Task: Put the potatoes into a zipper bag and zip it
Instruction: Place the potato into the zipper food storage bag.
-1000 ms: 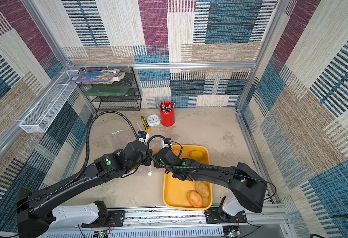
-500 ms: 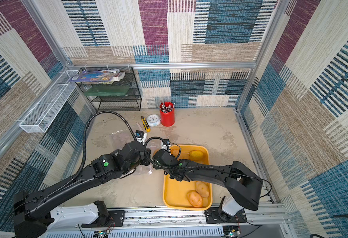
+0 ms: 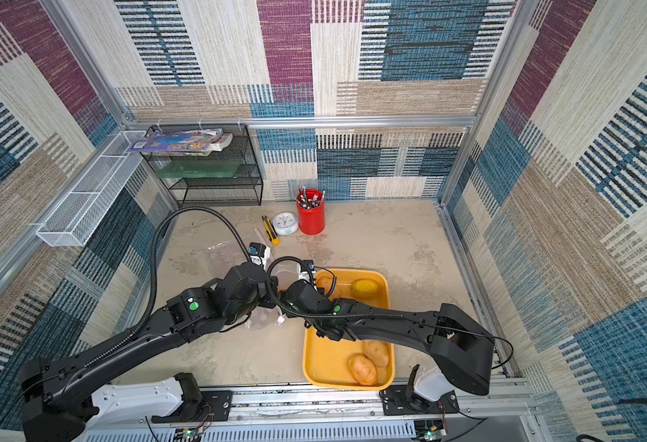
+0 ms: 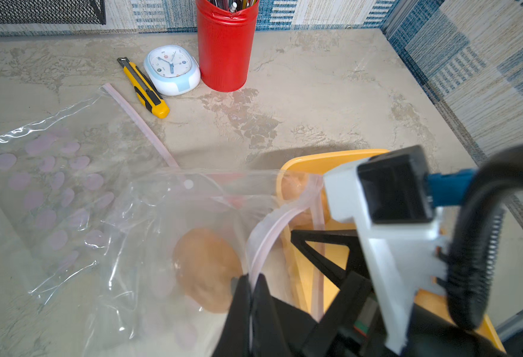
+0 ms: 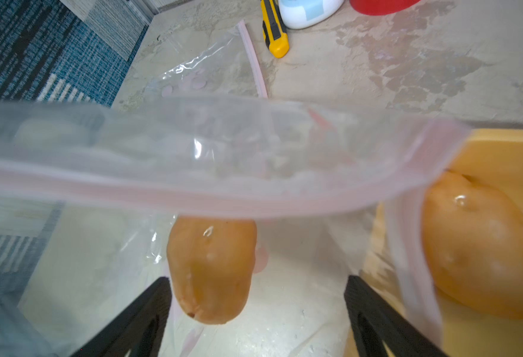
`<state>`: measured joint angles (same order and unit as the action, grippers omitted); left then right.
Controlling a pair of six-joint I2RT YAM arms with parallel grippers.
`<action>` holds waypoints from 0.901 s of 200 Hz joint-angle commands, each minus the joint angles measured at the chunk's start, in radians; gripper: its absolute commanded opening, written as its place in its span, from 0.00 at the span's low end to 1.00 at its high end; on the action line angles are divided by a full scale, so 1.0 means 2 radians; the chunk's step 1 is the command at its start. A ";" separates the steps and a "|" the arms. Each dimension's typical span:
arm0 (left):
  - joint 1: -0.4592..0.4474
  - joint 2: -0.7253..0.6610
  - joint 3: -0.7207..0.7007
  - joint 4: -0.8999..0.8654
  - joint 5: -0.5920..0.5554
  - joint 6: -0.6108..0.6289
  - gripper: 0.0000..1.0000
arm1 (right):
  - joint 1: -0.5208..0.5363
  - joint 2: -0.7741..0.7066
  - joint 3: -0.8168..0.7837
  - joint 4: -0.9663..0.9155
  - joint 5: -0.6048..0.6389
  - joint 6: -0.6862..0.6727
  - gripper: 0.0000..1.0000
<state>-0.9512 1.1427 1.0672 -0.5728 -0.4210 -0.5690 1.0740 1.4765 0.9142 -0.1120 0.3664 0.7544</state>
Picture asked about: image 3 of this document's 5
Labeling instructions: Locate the white wire wall basket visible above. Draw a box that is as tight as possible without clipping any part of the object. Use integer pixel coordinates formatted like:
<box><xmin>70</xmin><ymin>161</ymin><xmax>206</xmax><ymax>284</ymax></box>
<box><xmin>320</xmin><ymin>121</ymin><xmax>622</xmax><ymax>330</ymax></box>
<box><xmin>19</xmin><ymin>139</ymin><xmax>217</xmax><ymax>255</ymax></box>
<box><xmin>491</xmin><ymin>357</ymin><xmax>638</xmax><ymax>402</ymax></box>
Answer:
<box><xmin>36</xmin><ymin>131</ymin><xmax>142</xmax><ymax>248</ymax></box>

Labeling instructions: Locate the clear zipper bag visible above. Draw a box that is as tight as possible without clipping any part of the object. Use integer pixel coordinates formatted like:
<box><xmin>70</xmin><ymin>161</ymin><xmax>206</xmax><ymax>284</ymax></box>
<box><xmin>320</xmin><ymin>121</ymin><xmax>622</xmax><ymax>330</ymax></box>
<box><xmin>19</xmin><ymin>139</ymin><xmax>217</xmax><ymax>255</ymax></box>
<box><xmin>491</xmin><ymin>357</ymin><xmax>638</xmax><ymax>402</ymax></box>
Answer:
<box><xmin>244</xmin><ymin>261</ymin><xmax>301</xmax><ymax>331</ymax></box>
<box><xmin>204</xmin><ymin>239</ymin><xmax>245</xmax><ymax>277</ymax></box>

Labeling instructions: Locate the orange potato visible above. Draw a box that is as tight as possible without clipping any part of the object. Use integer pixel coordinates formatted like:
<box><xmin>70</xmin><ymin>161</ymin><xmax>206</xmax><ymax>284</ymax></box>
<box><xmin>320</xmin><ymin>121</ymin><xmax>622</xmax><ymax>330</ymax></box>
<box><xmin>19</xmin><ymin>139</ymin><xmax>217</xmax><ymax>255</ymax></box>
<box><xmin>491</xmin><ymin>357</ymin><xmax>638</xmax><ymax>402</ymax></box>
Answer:
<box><xmin>316</xmin><ymin>276</ymin><xmax>335</xmax><ymax>298</ymax></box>

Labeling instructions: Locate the black corrugated left cable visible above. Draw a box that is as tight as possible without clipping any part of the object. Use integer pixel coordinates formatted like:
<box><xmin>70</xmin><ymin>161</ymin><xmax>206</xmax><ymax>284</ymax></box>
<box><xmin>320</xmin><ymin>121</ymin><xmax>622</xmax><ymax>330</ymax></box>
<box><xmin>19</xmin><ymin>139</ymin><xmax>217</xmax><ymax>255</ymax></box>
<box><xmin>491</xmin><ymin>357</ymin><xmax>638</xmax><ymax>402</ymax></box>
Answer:
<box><xmin>52</xmin><ymin>206</ymin><xmax>253</xmax><ymax>377</ymax></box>

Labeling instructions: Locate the green tray in rack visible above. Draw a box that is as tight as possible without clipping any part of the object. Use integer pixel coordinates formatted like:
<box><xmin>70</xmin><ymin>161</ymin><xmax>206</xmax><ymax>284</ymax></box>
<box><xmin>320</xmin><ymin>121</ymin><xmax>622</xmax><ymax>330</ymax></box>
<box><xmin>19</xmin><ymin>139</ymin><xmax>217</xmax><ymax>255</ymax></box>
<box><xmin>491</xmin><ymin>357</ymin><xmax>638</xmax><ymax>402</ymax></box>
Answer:
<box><xmin>156</xmin><ymin>160</ymin><xmax>242</xmax><ymax>179</ymax></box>

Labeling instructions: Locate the black corrugated right cable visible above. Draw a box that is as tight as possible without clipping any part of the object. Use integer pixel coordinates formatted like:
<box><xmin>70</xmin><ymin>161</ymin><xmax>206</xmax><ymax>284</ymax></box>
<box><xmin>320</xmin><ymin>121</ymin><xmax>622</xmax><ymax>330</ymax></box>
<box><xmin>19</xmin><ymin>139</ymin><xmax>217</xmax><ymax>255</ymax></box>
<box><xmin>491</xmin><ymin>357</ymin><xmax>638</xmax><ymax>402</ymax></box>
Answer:
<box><xmin>264</xmin><ymin>255</ymin><xmax>358</xmax><ymax>322</ymax></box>

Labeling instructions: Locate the aluminium front rail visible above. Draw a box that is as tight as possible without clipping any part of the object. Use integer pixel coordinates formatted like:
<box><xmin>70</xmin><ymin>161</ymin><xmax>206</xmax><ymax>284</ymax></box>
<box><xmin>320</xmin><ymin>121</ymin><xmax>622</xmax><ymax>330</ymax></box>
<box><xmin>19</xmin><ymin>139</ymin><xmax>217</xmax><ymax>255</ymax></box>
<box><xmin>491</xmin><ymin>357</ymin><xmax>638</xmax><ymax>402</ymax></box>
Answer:
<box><xmin>81</xmin><ymin>378</ymin><xmax>551</xmax><ymax>441</ymax></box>

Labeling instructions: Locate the red ribbed pen cup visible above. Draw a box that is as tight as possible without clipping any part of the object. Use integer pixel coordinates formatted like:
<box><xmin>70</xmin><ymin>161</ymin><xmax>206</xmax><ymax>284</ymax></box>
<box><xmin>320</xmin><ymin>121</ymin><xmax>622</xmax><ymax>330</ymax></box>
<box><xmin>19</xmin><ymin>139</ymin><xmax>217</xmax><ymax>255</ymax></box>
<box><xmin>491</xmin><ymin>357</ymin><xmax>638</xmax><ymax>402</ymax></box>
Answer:
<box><xmin>296</xmin><ymin>188</ymin><xmax>325</xmax><ymax>236</ymax></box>

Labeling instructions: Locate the colourful book on rack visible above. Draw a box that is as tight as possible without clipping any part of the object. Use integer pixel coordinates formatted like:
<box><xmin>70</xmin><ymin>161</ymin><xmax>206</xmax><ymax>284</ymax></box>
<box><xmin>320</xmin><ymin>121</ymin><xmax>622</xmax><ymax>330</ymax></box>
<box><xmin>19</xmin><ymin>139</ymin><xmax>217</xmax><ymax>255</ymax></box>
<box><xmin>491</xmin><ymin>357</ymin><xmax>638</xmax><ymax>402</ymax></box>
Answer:
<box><xmin>126</xmin><ymin>129</ymin><xmax>233</xmax><ymax>157</ymax></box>

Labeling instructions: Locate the yellow plastic tray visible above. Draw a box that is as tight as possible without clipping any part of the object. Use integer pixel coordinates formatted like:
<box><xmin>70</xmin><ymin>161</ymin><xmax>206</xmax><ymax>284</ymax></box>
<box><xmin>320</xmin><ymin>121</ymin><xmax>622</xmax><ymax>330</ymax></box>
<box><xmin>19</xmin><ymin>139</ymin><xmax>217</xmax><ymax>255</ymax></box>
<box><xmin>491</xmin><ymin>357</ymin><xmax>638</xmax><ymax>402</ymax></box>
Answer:
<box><xmin>302</xmin><ymin>269</ymin><xmax>396</xmax><ymax>392</ymax></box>

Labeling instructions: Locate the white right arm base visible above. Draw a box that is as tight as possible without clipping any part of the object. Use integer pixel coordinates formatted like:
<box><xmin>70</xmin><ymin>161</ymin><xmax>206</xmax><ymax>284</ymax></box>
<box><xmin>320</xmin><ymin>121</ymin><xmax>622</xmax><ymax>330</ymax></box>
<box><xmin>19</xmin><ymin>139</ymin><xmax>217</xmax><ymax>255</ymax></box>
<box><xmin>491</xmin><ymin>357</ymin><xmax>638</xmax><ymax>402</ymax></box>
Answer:
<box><xmin>413</xmin><ymin>366</ymin><xmax>454</xmax><ymax>403</ymax></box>

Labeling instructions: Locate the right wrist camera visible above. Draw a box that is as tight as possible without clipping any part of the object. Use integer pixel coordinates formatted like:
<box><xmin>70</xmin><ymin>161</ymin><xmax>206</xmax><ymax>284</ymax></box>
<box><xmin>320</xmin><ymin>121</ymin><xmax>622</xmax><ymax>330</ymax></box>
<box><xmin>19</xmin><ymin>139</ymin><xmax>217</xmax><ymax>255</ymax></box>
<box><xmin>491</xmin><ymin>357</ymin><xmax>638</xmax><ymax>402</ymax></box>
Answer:
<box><xmin>298</xmin><ymin>260</ymin><xmax>315</xmax><ymax>284</ymax></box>

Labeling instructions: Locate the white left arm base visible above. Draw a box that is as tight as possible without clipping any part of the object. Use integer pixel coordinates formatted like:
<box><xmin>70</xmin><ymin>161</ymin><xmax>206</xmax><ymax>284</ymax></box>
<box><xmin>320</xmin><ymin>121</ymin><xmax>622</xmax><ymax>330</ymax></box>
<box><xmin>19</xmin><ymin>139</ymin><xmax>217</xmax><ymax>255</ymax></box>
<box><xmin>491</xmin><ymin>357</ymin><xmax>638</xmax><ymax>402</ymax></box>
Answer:
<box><xmin>86</xmin><ymin>378</ymin><xmax>183</xmax><ymax>429</ymax></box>

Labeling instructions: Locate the brown potato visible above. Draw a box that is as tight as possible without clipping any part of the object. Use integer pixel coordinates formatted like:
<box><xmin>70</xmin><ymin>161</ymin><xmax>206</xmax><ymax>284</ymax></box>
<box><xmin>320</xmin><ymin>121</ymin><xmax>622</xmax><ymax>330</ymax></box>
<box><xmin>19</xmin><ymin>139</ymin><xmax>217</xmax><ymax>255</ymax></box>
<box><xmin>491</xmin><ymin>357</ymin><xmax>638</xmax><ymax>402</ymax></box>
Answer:
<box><xmin>363</xmin><ymin>340</ymin><xmax>391</xmax><ymax>368</ymax></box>
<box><xmin>347</xmin><ymin>354</ymin><xmax>378</xmax><ymax>387</ymax></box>

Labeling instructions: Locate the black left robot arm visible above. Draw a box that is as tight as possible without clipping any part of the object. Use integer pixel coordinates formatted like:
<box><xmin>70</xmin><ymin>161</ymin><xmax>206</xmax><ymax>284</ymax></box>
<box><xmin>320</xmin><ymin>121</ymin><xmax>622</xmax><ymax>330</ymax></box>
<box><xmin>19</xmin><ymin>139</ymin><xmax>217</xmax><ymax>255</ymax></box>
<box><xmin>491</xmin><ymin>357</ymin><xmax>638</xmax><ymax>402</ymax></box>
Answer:
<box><xmin>21</xmin><ymin>263</ymin><xmax>278</xmax><ymax>441</ymax></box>

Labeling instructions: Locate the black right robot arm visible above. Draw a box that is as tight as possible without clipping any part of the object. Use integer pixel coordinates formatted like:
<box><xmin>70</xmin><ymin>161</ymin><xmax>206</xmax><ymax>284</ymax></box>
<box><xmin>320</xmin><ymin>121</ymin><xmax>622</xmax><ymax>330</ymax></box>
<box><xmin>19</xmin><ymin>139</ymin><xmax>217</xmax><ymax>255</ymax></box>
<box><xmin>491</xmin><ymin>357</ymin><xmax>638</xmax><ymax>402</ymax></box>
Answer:
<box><xmin>266</xmin><ymin>280</ymin><xmax>496</xmax><ymax>396</ymax></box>

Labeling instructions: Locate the yellow utility knife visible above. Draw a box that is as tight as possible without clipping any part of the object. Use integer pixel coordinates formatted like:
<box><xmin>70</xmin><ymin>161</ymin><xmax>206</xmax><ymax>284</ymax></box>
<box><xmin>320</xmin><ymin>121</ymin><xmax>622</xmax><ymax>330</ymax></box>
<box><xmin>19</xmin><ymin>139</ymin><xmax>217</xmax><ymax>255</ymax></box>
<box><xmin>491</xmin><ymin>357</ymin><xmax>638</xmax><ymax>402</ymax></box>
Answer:
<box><xmin>262</xmin><ymin>215</ymin><xmax>280</xmax><ymax>246</ymax></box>

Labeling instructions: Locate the white round clock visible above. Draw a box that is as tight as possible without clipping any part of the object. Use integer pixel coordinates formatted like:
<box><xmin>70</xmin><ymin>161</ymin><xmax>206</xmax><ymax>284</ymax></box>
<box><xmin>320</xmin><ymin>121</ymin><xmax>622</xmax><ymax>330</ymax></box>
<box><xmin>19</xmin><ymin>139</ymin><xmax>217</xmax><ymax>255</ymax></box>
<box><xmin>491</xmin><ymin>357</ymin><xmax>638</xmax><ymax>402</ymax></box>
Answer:
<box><xmin>272</xmin><ymin>212</ymin><xmax>299</xmax><ymax>236</ymax></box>

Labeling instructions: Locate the brown potato upper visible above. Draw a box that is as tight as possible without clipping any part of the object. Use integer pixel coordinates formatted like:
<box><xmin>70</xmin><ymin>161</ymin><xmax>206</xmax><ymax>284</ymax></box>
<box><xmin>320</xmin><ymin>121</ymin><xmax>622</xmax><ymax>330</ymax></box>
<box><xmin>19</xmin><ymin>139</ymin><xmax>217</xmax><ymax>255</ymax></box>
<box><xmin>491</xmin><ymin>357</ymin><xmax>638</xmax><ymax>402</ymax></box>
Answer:
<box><xmin>363</xmin><ymin>340</ymin><xmax>391</xmax><ymax>368</ymax></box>

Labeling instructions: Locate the black corrugated cable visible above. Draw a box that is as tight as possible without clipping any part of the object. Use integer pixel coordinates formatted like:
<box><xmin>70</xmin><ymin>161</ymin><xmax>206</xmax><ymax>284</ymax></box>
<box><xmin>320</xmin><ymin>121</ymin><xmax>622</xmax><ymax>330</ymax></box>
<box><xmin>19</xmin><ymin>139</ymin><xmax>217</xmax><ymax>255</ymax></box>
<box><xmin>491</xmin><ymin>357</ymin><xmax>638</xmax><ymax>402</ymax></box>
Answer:
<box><xmin>264</xmin><ymin>255</ymin><xmax>358</xmax><ymax>322</ymax></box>
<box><xmin>52</xmin><ymin>206</ymin><xmax>253</xmax><ymax>377</ymax></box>

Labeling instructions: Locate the black wire shelf rack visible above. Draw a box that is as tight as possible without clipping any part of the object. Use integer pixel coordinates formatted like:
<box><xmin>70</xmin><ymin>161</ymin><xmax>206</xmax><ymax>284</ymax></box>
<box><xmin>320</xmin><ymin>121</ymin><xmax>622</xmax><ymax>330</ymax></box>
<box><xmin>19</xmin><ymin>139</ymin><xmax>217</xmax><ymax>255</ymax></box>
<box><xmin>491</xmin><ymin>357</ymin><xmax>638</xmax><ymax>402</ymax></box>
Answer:
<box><xmin>132</xmin><ymin>123</ymin><xmax>264</xmax><ymax>206</ymax></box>

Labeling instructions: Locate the brown potato lower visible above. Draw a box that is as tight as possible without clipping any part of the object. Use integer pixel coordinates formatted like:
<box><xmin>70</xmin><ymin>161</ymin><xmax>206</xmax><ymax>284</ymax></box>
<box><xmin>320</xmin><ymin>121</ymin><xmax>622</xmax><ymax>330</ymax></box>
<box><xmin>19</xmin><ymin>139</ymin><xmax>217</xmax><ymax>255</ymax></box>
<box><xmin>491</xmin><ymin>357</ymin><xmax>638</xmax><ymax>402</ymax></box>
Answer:
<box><xmin>347</xmin><ymin>354</ymin><xmax>378</xmax><ymax>387</ymax></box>

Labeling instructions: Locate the yellow lemon-like potato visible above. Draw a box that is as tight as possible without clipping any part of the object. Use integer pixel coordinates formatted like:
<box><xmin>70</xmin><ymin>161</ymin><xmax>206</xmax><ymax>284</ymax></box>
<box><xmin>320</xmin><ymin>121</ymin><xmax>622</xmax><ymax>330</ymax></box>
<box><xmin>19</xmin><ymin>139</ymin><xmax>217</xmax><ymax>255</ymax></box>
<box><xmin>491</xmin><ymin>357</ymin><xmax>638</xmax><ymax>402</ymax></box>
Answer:
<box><xmin>351</xmin><ymin>278</ymin><xmax>380</xmax><ymax>299</ymax></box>

